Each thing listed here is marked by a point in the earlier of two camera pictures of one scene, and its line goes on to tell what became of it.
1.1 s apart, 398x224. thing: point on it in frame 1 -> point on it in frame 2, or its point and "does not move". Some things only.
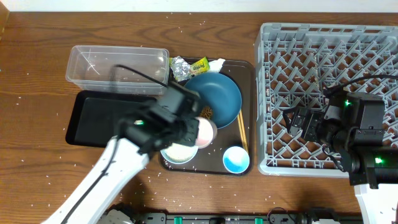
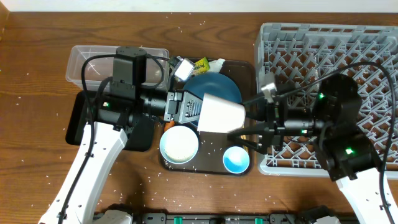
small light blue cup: x=236 y=159 does not move
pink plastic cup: x=207 y=134 -> x=220 y=115
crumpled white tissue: x=215 y=66 does not move
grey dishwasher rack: x=295 y=63 does not move
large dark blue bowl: x=221 y=93 does not move
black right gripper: x=300 y=121 -> x=273 y=125
